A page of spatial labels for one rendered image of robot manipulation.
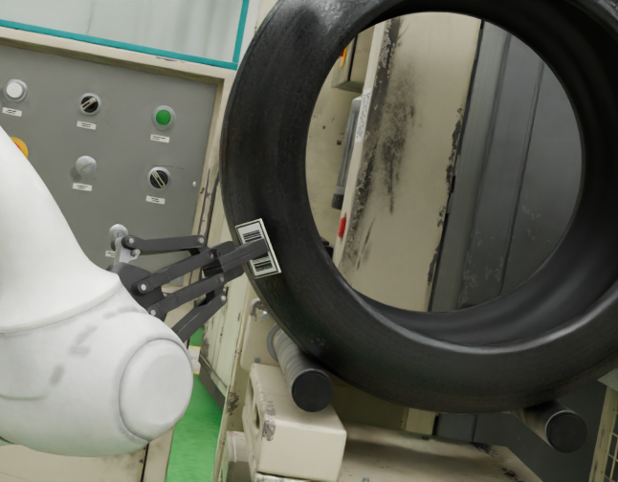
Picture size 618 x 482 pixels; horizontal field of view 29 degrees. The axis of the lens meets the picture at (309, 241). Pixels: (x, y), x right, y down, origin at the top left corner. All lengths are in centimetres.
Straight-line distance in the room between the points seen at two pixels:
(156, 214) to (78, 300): 112
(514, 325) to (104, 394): 82
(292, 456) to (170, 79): 87
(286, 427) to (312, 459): 4
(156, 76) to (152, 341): 117
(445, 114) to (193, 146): 50
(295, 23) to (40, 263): 49
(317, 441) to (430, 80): 58
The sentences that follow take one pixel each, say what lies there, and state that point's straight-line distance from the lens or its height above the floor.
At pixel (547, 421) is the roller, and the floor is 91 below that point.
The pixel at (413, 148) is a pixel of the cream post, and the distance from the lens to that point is 164.
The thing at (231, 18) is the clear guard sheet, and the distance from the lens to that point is 197.
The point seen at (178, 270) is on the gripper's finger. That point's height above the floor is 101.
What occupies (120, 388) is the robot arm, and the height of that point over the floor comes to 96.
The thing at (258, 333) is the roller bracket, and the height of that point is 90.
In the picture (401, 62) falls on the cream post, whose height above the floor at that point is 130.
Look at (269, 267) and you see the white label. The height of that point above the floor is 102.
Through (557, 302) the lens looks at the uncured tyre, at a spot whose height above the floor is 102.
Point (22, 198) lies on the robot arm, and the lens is 88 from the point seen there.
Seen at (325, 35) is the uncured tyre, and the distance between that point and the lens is 125.
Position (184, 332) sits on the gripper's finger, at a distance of 116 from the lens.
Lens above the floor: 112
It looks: 3 degrees down
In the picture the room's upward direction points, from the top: 10 degrees clockwise
